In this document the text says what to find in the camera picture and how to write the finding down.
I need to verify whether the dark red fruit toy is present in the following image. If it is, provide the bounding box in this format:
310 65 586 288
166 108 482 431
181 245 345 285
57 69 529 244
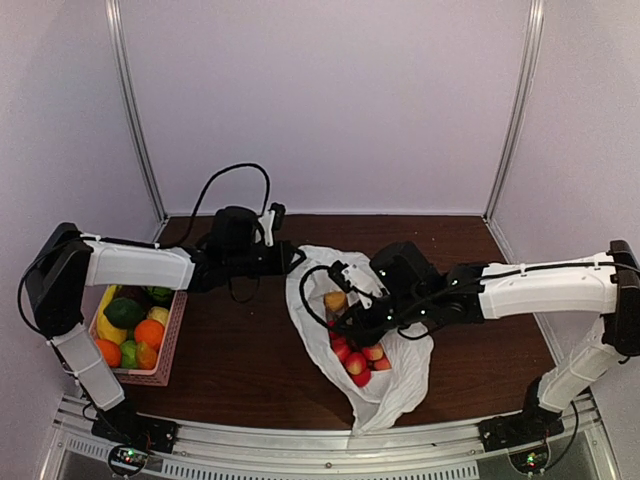
116 286 149 302

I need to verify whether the green lime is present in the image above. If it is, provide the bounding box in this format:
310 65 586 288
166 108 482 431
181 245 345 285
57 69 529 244
103 298 146 330

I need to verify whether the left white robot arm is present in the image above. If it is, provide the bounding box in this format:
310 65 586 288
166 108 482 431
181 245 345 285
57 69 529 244
17 203 306 444

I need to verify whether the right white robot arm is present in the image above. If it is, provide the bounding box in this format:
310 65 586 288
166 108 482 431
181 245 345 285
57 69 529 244
333 240 639 442

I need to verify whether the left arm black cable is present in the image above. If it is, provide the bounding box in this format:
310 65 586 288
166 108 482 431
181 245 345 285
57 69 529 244
17 162 272 341

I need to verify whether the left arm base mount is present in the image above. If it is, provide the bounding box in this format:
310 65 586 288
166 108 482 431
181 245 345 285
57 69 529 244
82 399 178 479

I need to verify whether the orange fruit in basket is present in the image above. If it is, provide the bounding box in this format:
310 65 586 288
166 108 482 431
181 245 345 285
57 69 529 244
134 319 165 352

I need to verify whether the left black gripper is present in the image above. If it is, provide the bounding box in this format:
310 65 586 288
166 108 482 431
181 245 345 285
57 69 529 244
226 239 306 277

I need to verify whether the right aluminium frame post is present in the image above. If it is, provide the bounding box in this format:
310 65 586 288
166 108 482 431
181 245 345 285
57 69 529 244
483 0 545 223

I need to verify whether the yellow orange fruit toy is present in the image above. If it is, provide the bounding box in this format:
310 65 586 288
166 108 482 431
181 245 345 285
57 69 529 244
135 342 158 370

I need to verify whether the yellow banana toy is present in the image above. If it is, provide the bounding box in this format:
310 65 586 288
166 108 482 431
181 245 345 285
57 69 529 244
95 285 129 345

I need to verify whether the light green apple toy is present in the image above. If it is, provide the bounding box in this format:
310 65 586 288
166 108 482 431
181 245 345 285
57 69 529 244
120 340 138 370

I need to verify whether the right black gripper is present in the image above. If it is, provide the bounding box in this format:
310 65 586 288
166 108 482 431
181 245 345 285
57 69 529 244
335 290 430 347

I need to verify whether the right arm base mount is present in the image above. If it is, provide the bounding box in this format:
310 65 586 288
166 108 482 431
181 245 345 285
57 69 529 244
478 412 564 476

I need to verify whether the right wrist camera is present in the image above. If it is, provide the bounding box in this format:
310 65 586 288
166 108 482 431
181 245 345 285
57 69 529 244
328 261 386 309

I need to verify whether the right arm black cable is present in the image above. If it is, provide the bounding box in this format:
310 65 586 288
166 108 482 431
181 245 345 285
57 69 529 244
298 264 351 334

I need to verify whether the red lychee bunch toy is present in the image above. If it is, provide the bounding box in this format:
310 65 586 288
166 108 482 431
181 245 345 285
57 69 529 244
328 330 392 389

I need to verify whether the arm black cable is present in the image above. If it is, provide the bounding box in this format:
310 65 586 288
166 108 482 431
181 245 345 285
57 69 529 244
298 264 351 334
17 162 272 341

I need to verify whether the green striped melon toy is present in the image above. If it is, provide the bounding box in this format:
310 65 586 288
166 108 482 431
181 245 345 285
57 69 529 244
145 286 174 305

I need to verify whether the white plastic bag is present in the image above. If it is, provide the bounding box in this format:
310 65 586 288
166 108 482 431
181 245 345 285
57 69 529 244
285 245 434 437

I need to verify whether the left aluminium frame post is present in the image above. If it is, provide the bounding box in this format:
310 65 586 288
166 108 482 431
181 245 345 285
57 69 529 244
105 0 168 223

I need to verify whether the front aluminium rail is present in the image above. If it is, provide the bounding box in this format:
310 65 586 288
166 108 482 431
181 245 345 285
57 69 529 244
36 394 622 479

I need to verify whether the pale yellow fruit toy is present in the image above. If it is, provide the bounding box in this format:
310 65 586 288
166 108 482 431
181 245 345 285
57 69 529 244
147 306 170 327

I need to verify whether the aluminium frame post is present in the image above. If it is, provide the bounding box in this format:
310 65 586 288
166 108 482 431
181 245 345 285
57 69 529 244
105 0 168 223
483 0 545 223

